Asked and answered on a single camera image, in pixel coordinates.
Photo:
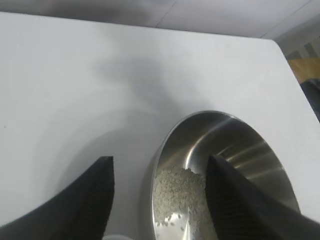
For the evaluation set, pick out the stainless steel mixing bowl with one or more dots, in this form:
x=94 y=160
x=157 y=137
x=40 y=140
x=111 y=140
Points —
x=225 y=140

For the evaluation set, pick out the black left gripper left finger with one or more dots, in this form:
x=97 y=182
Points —
x=75 y=200

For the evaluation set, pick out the white rice grains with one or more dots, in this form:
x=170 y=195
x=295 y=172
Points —
x=180 y=190

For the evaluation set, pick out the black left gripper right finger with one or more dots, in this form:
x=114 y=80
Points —
x=250 y=205

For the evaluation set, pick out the clear plastic measuring cup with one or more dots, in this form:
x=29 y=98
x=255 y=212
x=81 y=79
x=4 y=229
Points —
x=116 y=237

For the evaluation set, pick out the dark object beside table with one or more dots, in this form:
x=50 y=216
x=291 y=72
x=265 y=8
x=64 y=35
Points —
x=312 y=100

